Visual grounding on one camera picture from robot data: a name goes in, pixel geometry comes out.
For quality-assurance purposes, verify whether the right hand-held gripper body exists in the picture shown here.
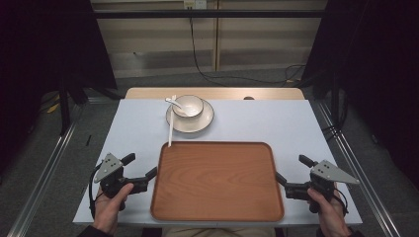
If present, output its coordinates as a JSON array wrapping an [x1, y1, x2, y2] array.
[[284, 159, 361, 214]]

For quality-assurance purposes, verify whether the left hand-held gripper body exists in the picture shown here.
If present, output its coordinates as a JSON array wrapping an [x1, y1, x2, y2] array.
[[94, 152, 149, 211]]

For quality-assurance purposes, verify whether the brown wooden tray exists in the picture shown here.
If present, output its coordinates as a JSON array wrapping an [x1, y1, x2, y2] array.
[[150, 141, 286, 222]]

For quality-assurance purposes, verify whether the white plate with dark rim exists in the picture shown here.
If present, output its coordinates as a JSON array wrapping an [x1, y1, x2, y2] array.
[[165, 98, 215, 134]]

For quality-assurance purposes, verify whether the white ceramic spoon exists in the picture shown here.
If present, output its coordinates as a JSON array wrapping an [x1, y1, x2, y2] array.
[[164, 96, 191, 117]]

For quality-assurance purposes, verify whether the white bowl with dark rim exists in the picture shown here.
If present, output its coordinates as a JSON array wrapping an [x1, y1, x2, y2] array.
[[171, 94, 205, 119]]

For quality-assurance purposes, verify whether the person's right hand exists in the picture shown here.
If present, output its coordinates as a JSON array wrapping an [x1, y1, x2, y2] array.
[[306, 188, 352, 237]]

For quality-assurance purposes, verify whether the person's left hand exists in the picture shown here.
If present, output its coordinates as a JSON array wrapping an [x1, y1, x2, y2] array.
[[93, 183, 134, 236]]

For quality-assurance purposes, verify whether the black metal stand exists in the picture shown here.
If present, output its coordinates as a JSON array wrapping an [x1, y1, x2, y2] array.
[[58, 77, 72, 136], [330, 70, 341, 130]]

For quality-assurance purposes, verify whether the black curtain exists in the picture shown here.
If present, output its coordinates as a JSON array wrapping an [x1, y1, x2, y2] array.
[[300, 0, 419, 191], [0, 0, 119, 174]]

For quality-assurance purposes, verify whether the right hand-held gripper black cable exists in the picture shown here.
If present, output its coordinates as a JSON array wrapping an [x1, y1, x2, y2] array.
[[333, 188, 350, 217]]

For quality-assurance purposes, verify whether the hand-held gripper black cable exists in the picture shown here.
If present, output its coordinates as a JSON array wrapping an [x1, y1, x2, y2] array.
[[87, 162, 104, 220], [333, 188, 350, 217]]

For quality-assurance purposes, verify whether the left hand-held gripper black cable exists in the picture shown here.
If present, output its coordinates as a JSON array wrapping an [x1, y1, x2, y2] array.
[[87, 162, 104, 220]]

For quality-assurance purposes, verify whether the aluminium floor rail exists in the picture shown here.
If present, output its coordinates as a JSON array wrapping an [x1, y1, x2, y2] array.
[[315, 100, 402, 237], [6, 98, 87, 237]]

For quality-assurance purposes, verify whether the black cable from wall socket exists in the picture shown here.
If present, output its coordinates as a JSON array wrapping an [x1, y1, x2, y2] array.
[[188, 8, 307, 88]]

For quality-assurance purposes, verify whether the black horizontal frame bar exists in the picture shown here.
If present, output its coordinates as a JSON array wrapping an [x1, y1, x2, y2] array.
[[93, 9, 328, 20]]

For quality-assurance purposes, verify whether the white wall socket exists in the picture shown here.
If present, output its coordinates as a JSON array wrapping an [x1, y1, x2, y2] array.
[[183, 0, 208, 10]]

